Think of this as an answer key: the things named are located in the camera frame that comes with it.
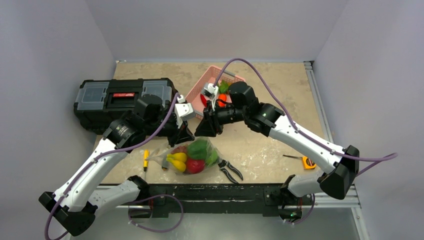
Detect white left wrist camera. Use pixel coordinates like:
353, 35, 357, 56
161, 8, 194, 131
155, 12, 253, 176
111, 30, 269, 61
174, 93, 196, 128

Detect clear dotted zip top bag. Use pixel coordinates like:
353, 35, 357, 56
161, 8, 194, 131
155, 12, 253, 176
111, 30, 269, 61
147, 137, 223, 175

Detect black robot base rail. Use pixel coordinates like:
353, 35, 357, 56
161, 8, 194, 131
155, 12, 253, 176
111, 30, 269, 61
124, 182, 313, 220

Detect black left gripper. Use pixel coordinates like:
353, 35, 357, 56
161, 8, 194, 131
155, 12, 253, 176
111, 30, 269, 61
144, 113, 195, 147

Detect red chili pepper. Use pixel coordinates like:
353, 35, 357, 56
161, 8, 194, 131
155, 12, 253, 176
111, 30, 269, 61
200, 94, 208, 107

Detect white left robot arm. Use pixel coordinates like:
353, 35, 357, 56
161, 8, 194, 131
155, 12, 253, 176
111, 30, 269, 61
38, 93, 195, 237

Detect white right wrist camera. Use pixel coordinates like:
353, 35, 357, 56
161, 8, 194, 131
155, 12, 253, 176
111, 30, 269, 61
200, 83, 219, 108

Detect yellow banana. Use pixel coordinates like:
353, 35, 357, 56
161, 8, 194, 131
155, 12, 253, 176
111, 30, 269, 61
166, 152, 188, 163

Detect black handled pliers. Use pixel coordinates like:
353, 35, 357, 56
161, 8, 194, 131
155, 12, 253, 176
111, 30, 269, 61
218, 159, 244, 185

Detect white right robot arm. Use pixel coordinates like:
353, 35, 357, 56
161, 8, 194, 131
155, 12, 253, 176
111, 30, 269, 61
195, 81, 359, 204

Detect red apple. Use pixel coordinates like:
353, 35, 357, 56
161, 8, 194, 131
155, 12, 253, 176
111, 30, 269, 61
185, 158, 205, 174

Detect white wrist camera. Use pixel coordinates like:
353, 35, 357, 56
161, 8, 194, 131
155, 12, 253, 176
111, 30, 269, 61
200, 83, 219, 108
174, 93, 196, 128

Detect green bell pepper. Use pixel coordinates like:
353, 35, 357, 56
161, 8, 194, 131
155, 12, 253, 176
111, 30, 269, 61
187, 139, 209, 160

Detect orange carrot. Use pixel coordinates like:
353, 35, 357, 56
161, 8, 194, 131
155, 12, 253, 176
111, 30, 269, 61
217, 93, 227, 107

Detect black plastic toolbox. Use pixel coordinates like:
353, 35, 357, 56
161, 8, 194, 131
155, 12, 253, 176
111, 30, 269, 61
73, 78, 177, 135

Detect green handled screwdriver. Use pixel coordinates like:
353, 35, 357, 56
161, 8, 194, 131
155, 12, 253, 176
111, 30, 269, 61
161, 156, 169, 171

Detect yellow handled screwdriver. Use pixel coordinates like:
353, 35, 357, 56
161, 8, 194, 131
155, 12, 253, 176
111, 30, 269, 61
143, 149, 150, 173

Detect purple grape bunch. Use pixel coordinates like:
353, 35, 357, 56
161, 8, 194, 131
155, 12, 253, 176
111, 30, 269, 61
170, 145, 188, 154

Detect pink perforated plastic basket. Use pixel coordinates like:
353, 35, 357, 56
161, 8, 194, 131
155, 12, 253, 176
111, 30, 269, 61
184, 65, 246, 120

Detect green striped watermelon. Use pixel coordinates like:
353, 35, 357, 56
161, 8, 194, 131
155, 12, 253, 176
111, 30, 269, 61
205, 150, 219, 167

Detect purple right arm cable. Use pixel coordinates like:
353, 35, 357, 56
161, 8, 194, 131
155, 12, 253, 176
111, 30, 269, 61
211, 58, 398, 226

